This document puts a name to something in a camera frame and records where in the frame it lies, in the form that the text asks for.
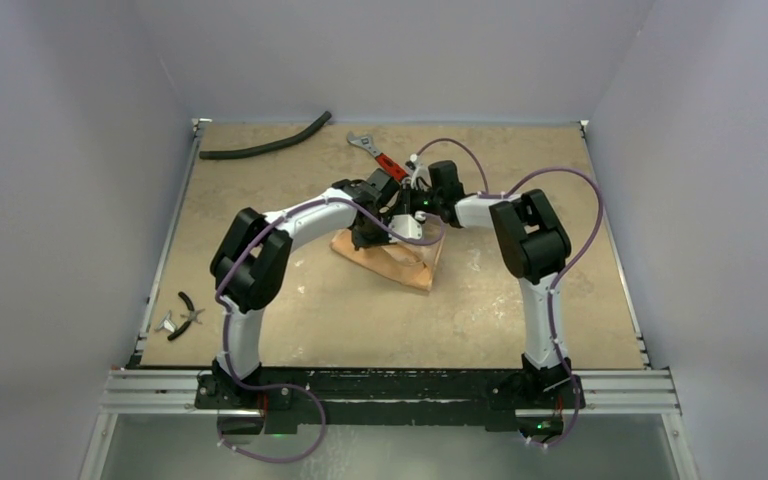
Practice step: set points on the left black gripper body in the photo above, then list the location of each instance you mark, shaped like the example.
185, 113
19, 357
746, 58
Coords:
375, 235

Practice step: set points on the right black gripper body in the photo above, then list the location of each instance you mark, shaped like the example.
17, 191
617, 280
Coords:
407, 201

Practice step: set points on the orange cloth napkin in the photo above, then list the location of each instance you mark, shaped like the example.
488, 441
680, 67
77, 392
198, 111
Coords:
409, 265

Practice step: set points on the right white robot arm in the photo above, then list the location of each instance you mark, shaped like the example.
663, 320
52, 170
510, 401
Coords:
535, 249

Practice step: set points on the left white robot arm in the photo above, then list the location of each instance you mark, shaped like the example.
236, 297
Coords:
250, 265

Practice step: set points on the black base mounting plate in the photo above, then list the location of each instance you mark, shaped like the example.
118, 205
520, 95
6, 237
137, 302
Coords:
477, 397

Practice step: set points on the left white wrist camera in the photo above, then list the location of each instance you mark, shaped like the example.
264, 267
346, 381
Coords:
406, 227

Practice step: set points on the red handled adjustable wrench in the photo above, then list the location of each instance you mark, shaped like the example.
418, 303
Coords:
395, 170

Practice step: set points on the black handled pliers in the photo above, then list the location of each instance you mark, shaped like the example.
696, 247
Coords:
190, 316

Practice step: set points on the aluminium frame rail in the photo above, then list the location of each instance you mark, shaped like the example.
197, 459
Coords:
608, 392

